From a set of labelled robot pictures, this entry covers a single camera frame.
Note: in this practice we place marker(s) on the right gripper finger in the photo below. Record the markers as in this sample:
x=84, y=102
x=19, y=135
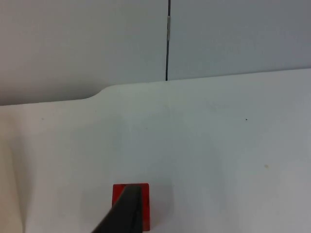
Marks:
x=122, y=213

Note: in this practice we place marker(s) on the red block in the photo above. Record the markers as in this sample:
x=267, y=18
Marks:
x=145, y=206

